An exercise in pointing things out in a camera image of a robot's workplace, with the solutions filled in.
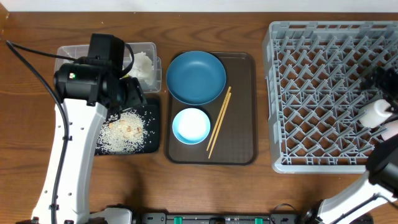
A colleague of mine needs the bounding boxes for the white napkin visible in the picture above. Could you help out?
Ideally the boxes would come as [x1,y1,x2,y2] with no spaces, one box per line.
[127,52,155,86]

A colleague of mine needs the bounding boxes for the white paper cup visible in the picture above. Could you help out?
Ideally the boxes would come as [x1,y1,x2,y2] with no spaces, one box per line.
[358,99,392,128]

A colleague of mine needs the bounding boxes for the leftover rice pile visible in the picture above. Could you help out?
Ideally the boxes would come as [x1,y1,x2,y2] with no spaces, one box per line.
[95,108,156,155]

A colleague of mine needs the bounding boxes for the pink cup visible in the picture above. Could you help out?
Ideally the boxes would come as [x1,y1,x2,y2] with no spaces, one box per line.
[381,120,398,141]

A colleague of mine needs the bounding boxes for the dark blue plate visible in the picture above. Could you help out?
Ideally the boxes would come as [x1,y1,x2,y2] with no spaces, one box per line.
[166,51,227,105]

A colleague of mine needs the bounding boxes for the light blue bowl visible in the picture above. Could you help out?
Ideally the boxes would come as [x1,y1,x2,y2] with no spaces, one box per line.
[172,108,211,145]

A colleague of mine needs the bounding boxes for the wooden chopstick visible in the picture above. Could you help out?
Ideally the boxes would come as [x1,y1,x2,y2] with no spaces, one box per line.
[206,86,231,151]
[208,93,231,159]

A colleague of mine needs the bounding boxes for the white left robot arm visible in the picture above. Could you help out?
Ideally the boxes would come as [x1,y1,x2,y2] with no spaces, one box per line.
[27,63,146,223]

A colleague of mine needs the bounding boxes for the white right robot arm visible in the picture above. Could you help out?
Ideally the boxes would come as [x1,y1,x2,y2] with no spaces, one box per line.
[299,67,397,223]

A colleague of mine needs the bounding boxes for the black food waste tray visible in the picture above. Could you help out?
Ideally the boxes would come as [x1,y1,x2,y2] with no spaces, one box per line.
[93,97,162,156]

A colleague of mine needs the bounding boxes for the clear plastic waste bin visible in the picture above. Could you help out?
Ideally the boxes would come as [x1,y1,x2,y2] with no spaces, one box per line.
[55,42,162,93]

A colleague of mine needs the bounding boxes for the grey dishwasher rack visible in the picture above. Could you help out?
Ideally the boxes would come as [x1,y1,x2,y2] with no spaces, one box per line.
[262,21,397,174]

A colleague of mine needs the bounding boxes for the brown serving tray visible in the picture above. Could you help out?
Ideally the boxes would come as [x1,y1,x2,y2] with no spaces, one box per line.
[165,52,258,165]

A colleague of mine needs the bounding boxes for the black rail at table edge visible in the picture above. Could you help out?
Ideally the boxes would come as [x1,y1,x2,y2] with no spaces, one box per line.
[136,213,300,224]

